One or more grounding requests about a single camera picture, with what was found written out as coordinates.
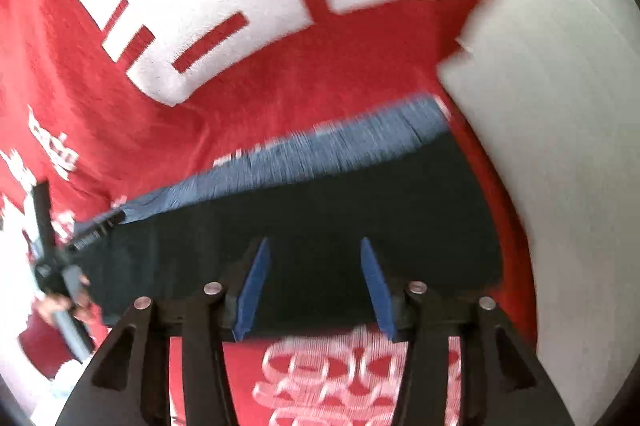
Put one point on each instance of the black pants with blue waistband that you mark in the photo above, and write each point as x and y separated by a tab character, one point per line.
325	216

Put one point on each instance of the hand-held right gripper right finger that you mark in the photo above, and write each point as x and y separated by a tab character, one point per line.
377	291

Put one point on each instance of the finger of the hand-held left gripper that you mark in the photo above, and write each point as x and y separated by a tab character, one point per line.
43	218
95	233

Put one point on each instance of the person's left hand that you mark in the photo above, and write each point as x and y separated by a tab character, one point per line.
50	309

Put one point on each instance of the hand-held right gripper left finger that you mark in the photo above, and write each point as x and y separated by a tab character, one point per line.
254	291

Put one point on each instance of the white pillow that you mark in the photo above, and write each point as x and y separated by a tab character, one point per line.
550	106

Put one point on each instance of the red printed blanket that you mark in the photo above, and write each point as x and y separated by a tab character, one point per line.
100	131

